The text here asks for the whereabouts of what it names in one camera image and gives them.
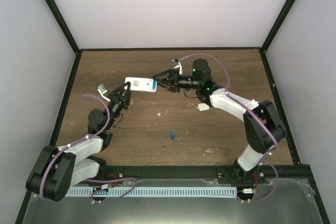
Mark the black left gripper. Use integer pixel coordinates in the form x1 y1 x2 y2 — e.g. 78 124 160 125
104 82 132 131

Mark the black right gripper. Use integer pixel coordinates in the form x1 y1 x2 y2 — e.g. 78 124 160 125
154 70 200 93

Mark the white remote control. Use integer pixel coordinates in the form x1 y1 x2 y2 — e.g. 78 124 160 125
125 77 157 92

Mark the white battery compartment cover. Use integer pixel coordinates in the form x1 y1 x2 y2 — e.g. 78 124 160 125
197 103 210 111

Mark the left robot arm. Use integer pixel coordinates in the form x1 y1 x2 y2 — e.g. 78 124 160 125
25 82 131 202

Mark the grey metal front plate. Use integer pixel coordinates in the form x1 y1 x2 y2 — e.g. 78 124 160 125
23 179 323 223

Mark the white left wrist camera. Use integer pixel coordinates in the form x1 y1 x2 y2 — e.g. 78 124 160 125
97 84 110 102

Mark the black metal enclosure frame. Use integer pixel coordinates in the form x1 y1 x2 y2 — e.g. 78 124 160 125
14 0 332 224

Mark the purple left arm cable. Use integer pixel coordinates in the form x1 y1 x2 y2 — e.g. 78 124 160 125
39 94 139 204

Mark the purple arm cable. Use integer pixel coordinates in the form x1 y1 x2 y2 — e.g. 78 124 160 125
39 94 139 204
178 52 279 204

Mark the light blue slotted cable duct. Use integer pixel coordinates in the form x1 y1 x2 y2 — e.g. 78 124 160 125
66 186 237 198

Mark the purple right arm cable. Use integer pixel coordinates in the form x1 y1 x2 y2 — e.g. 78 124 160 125
178 52 279 204

